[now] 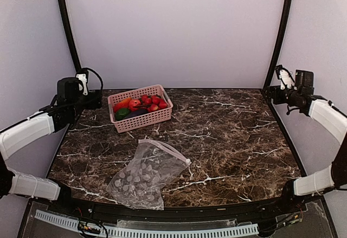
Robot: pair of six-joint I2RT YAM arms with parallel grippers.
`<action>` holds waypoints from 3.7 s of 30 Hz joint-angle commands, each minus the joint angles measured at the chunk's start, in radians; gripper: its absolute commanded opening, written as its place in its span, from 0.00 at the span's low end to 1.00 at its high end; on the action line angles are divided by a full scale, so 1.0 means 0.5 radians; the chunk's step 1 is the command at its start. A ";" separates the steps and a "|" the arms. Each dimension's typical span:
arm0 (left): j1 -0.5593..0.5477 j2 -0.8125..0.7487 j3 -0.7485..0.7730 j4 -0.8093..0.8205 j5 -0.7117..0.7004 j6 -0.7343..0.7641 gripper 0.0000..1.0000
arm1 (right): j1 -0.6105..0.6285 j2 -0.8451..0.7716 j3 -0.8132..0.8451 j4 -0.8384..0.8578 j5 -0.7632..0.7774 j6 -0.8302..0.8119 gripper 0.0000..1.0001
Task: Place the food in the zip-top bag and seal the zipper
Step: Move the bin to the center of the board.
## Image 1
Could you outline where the green bell pepper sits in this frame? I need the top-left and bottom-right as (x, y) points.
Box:
(115, 108), (131, 121)

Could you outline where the purple eggplant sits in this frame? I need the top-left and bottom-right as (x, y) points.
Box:
(124, 108), (148, 120)

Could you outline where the pink plastic basket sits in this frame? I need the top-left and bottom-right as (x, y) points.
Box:
(107, 85), (173, 133)

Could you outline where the red lychee bunch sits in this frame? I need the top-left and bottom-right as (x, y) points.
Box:
(141, 94), (168, 112)

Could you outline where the clear zip top bag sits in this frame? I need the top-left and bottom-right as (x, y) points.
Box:
(106, 139), (191, 211)

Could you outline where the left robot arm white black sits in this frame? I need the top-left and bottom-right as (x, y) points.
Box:
(1, 74), (102, 214)

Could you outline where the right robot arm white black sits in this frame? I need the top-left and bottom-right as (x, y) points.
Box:
(265, 65), (346, 213)

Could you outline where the orange red mango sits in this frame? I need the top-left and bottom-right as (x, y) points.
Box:
(113, 97), (132, 113)

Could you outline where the red apple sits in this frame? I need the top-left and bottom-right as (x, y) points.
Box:
(128, 99), (142, 112)

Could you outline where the right wiring connector board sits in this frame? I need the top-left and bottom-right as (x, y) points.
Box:
(280, 211), (304, 227)

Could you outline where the wiring connector board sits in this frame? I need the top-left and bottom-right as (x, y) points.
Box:
(78, 222), (101, 235)
(280, 211), (304, 227)

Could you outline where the left wiring connector board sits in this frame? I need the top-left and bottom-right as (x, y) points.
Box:
(78, 222), (101, 235)

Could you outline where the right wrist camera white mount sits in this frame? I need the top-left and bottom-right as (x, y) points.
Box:
(275, 65), (295, 90)

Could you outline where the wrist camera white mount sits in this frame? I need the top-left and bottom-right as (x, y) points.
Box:
(75, 72), (88, 96)
(275, 65), (295, 90)

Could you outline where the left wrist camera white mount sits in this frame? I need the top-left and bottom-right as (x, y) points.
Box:
(75, 72), (88, 96)

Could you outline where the left black camera cable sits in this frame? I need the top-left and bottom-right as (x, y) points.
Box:
(81, 67), (104, 92)

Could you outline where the black front rail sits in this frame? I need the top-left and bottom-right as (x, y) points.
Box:
(36, 197), (307, 223)

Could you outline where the right black frame post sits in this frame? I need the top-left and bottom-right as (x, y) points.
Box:
(263, 0), (292, 89)

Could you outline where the black frame post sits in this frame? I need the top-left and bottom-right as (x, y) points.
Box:
(263, 0), (292, 89)
(57, 0), (82, 72)

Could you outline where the left black frame post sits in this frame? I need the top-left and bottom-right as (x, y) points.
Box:
(57, 0), (82, 72)

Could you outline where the white slotted cable duct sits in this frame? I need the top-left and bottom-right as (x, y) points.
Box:
(35, 210), (259, 238)

